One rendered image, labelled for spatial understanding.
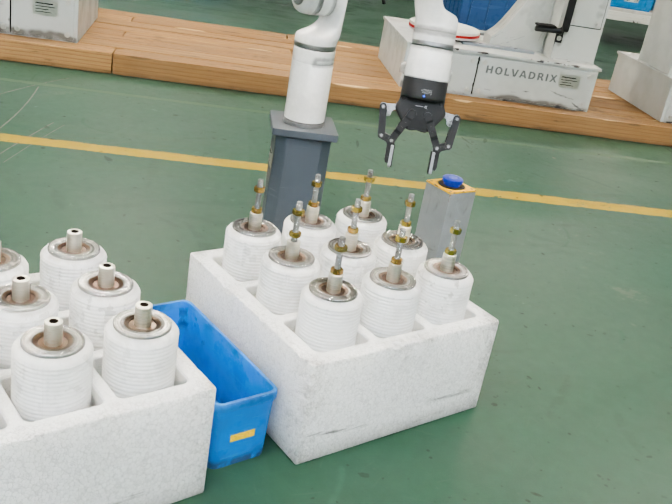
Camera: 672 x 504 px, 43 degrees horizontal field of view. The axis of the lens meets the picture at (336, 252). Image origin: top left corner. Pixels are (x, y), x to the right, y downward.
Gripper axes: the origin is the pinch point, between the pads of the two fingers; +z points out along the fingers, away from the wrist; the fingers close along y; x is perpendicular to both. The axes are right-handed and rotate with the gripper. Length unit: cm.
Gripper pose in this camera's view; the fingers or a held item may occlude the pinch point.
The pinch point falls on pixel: (410, 162)
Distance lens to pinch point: 145.4
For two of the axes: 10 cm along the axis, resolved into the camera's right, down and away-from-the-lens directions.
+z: -1.6, 9.6, 2.4
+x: 0.6, -2.3, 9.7
